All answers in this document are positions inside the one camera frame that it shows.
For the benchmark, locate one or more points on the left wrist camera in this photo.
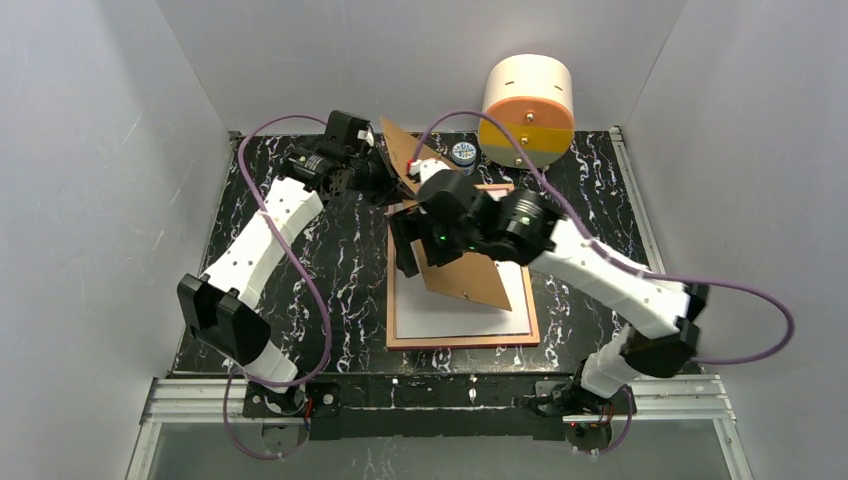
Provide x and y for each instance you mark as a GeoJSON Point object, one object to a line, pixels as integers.
{"type": "Point", "coordinates": [366, 136]}

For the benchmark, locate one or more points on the pink photo frame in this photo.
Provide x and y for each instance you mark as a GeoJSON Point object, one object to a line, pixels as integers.
{"type": "Point", "coordinates": [457, 341]}

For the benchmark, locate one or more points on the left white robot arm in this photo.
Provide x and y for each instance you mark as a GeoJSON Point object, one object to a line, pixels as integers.
{"type": "Point", "coordinates": [219, 305]}

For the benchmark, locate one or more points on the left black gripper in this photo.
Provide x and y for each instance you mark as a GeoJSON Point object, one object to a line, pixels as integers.
{"type": "Point", "coordinates": [382, 175]}

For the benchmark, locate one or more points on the small blue white jar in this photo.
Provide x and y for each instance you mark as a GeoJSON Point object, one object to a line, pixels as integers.
{"type": "Point", "coordinates": [464, 155]}

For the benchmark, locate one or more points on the brown cardboard backing board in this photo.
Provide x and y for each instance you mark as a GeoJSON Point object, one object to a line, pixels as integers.
{"type": "Point", "coordinates": [473, 277]}

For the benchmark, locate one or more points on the aluminium front rail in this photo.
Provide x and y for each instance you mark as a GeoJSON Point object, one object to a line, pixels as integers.
{"type": "Point", "coordinates": [207, 400]}

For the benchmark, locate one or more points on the aluminium rail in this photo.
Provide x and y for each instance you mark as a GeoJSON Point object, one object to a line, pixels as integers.
{"type": "Point", "coordinates": [634, 194]}
{"type": "Point", "coordinates": [207, 400]}

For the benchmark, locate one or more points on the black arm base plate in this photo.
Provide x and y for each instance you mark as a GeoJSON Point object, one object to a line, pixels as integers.
{"type": "Point", "coordinates": [536, 405]}

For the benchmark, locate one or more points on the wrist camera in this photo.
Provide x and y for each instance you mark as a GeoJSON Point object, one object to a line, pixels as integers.
{"type": "Point", "coordinates": [366, 136]}
{"type": "Point", "coordinates": [420, 171]}

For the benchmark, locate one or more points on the aluminium right side rail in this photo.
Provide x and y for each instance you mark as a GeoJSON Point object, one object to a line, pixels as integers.
{"type": "Point", "coordinates": [634, 194]}

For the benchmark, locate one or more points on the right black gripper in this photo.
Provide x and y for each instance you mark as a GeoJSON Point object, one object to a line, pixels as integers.
{"type": "Point", "coordinates": [411, 234]}

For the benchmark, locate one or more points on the round cream drawer cabinet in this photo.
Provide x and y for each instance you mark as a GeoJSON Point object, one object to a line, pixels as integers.
{"type": "Point", "coordinates": [531, 96]}

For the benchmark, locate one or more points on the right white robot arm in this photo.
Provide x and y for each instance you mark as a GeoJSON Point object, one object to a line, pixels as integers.
{"type": "Point", "coordinates": [661, 336]}

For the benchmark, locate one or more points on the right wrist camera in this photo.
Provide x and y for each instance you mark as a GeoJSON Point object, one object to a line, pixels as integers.
{"type": "Point", "coordinates": [420, 171]}

